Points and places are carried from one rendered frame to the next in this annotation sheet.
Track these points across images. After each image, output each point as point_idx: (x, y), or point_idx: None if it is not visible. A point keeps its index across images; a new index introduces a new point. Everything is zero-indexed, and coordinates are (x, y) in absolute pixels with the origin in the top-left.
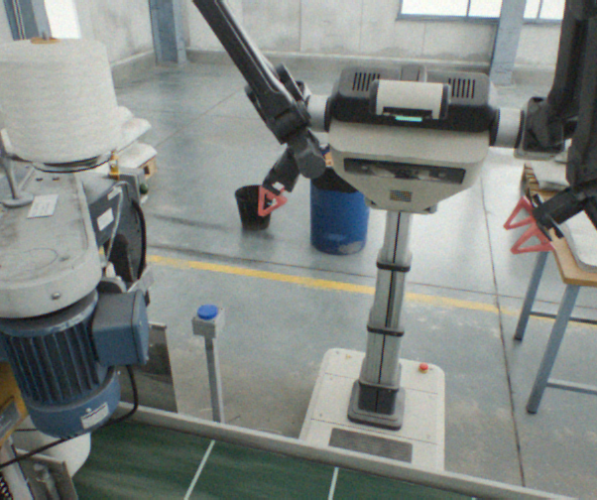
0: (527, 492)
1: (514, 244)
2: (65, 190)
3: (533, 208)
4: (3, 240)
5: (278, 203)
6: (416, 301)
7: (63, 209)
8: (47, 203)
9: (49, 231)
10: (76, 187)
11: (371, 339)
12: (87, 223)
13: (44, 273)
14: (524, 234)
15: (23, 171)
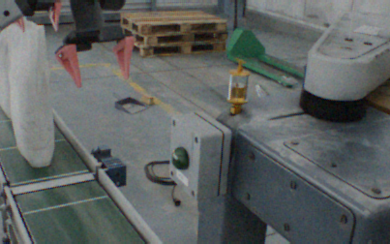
0: (30, 241)
1: (57, 23)
2: (344, 31)
3: (39, 0)
4: None
5: (124, 52)
6: None
7: (352, 25)
8: (366, 29)
9: (369, 21)
10: (331, 31)
11: None
12: (339, 17)
13: (376, 14)
14: (57, 13)
15: (386, 181)
